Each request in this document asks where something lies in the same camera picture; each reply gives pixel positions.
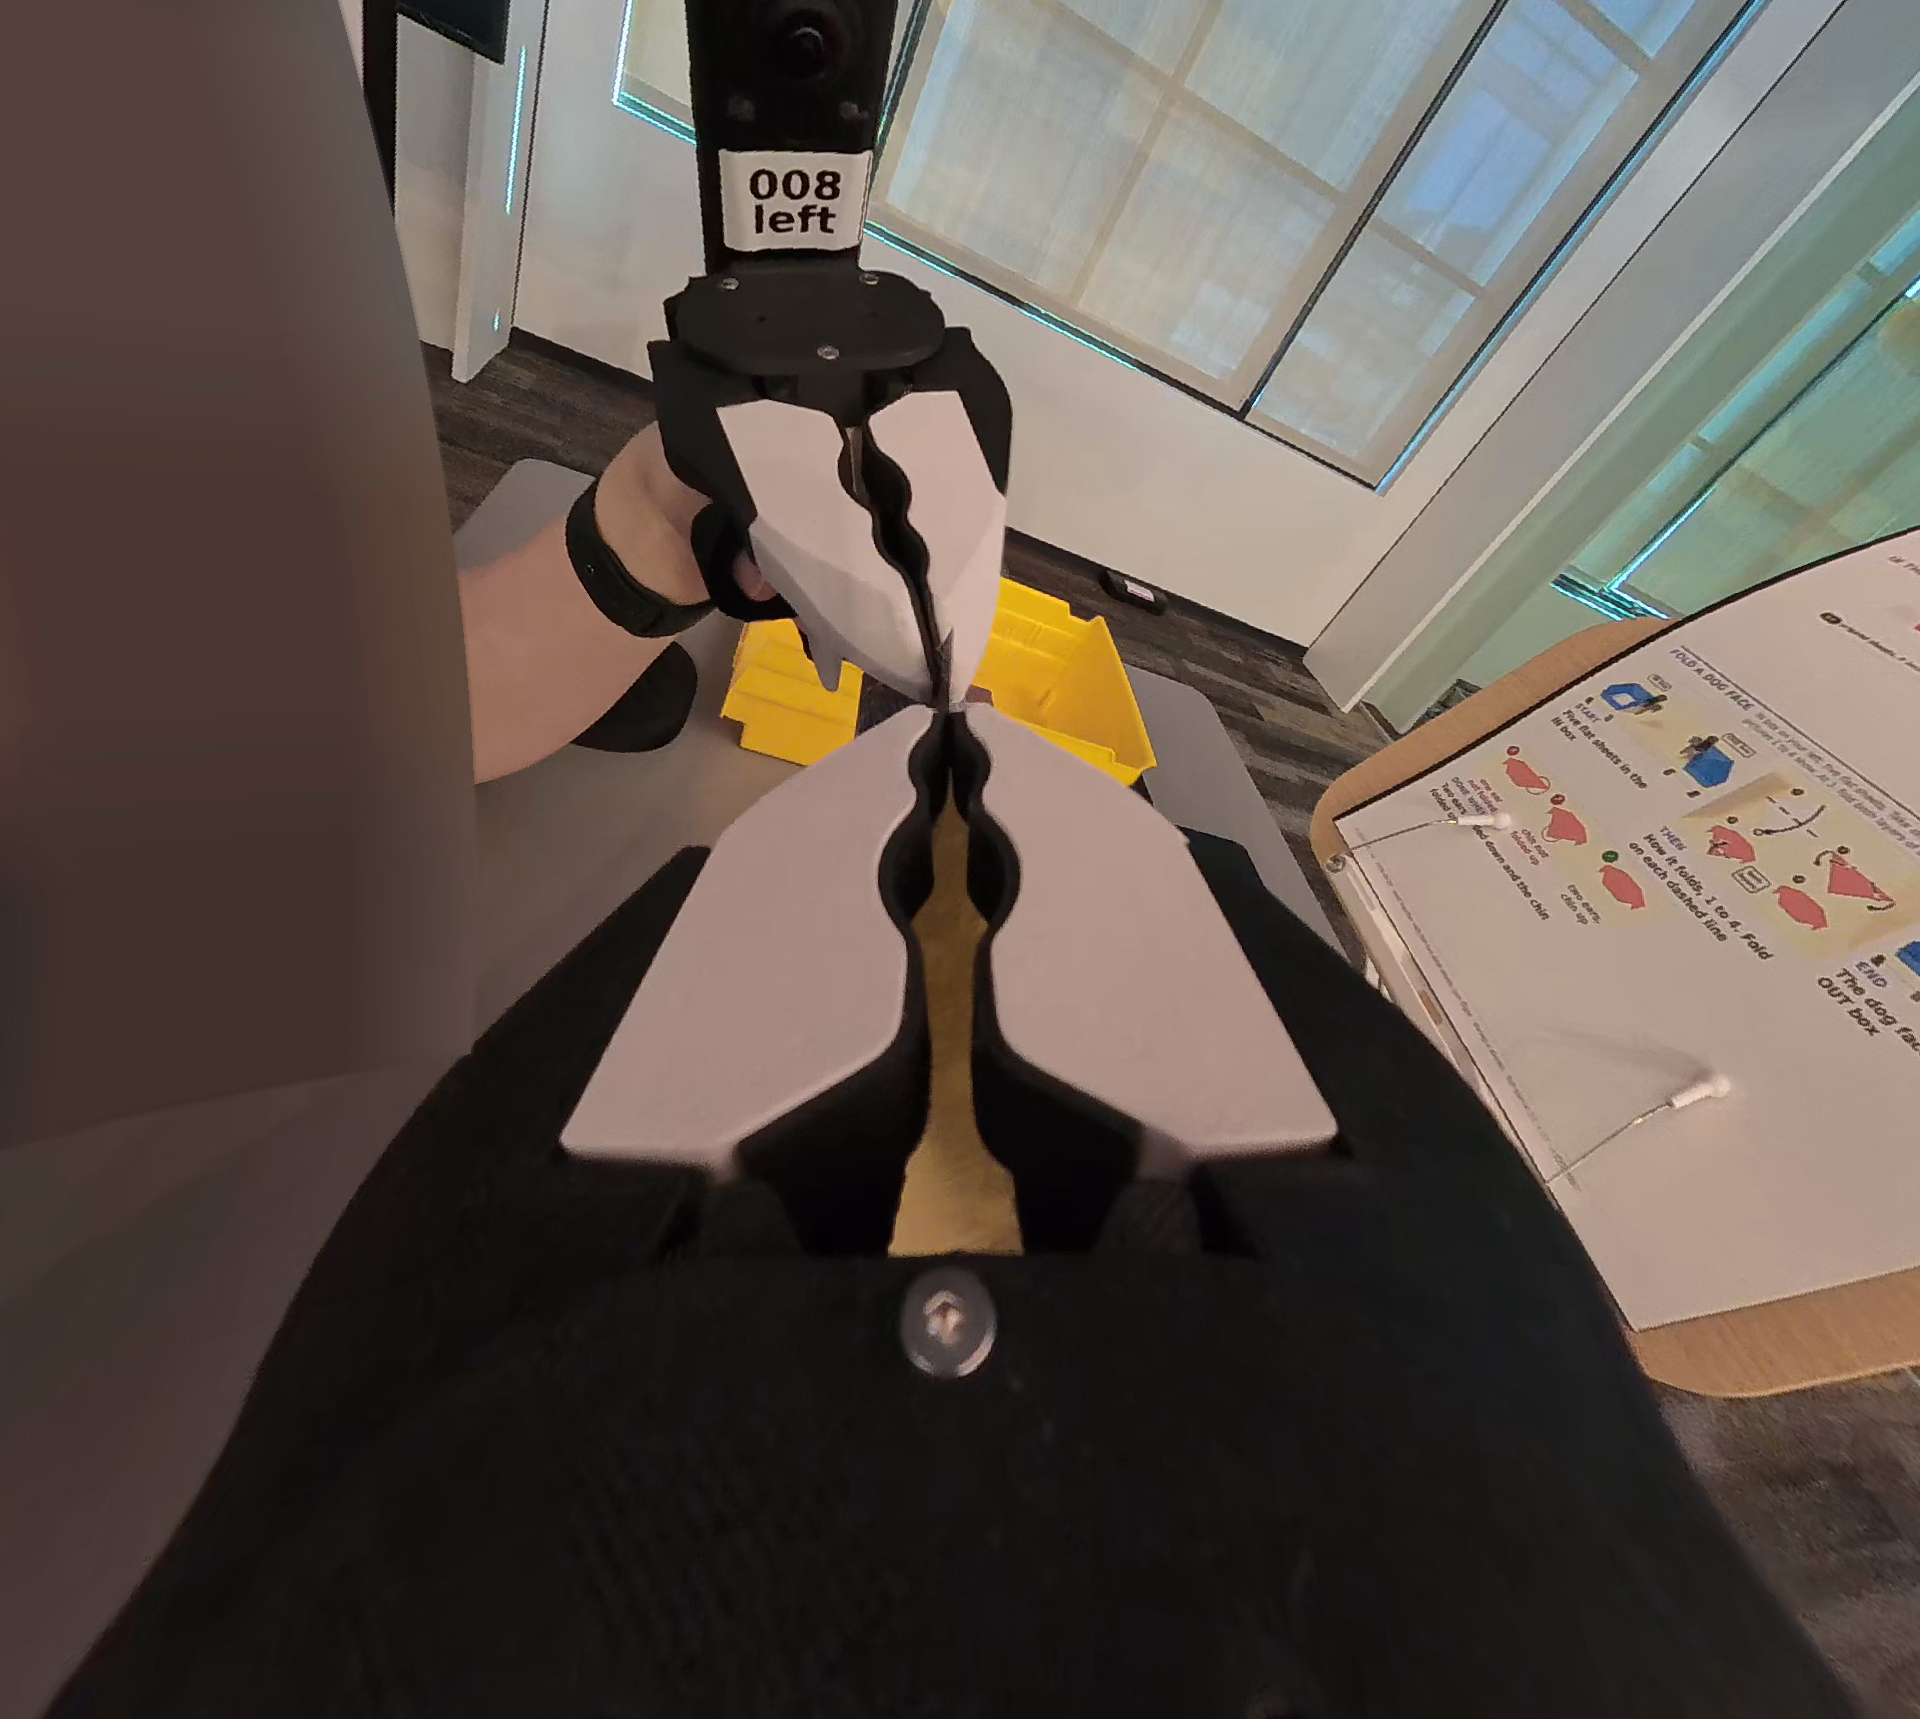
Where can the person's left hand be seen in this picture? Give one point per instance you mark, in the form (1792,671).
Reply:
(654,519)

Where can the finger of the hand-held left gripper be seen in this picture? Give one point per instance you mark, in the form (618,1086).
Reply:
(811,534)
(953,505)

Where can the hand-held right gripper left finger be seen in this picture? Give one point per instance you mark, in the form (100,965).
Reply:
(751,984)

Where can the yellow plastic bin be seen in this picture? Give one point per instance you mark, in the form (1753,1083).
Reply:
(1082,684)

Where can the black wristband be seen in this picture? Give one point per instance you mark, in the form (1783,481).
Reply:
(614,585)

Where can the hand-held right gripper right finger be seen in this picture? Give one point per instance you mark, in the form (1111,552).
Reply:
(1141,998)

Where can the person's left forearm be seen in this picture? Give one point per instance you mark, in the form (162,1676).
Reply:
(527,671)

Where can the instruction board on stand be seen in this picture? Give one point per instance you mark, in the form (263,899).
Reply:
(1770,1360)

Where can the large gridded window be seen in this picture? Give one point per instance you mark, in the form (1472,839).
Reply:
(1278,98)

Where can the small black floor box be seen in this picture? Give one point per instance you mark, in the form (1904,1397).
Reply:
(1133,589)

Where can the black elbow rest pad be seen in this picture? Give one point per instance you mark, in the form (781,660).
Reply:
(645,708)

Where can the white instruction sheet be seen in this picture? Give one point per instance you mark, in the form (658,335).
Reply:
(1653,1148)

